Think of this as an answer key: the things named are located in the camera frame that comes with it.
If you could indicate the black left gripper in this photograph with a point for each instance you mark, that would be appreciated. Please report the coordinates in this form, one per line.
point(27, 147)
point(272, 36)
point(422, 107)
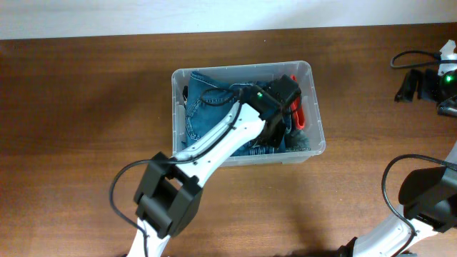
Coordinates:
point(277, 135)

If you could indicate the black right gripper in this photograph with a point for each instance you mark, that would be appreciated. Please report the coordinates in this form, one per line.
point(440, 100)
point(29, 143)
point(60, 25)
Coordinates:
point(407, 84)

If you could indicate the black red garment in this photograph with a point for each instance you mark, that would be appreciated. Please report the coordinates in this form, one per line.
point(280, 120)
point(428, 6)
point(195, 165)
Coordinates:
point(298, 116)

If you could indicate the dark blue jeans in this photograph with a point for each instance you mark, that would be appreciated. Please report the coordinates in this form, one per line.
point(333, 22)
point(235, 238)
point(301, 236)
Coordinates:
point(208, 102)

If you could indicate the light blue jeans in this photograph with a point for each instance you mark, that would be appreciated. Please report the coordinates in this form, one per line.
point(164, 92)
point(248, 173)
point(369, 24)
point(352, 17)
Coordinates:
point(297, 141)

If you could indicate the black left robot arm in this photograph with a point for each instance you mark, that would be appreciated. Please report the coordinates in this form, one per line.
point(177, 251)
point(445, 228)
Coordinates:
point(170, 190)

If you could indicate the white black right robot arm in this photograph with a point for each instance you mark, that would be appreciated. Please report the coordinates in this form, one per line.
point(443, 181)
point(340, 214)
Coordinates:
point(427, 197)

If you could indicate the clear plastic storage bin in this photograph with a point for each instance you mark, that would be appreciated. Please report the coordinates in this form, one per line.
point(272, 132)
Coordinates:
point(255, 72)

